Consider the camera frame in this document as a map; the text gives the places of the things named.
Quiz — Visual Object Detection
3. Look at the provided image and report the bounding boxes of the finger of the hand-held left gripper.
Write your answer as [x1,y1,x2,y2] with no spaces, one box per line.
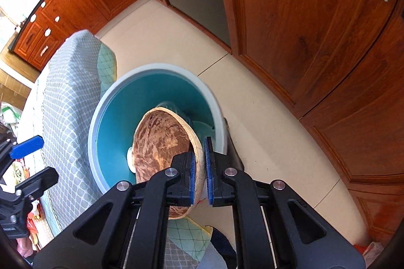
[13,166,59,198]
[0,136,44,176]

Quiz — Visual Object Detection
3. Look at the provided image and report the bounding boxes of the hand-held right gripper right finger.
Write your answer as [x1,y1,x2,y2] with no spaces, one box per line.
[204,136,367,269]

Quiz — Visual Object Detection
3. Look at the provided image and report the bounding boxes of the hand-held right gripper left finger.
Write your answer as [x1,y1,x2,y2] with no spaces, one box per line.
[33,152,198,269]

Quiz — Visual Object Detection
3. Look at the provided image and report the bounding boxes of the brown coconut shell half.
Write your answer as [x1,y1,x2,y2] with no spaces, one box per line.
[132,107,206,221]

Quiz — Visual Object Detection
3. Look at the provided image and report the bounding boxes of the grey bin with teal liner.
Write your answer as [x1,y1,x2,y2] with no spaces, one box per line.
[88,64,228,194]

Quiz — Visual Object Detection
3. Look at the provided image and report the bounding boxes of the green and white plastic bag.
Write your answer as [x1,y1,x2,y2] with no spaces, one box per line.
[0,102,23,128]

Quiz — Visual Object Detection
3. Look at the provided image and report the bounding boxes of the white plastic item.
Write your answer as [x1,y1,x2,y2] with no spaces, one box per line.
[126,146,136,174]

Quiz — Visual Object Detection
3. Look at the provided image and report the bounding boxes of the patterned quilted tablecloth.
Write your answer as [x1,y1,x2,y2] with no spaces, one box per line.
[19,30,237,269]

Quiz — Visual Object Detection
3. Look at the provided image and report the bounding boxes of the wooden side panel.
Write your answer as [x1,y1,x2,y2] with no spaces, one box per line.
[299,4,404,246]

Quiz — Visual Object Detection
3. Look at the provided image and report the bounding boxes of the wooden door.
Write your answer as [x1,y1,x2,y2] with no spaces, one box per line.
[208,0,399,118]

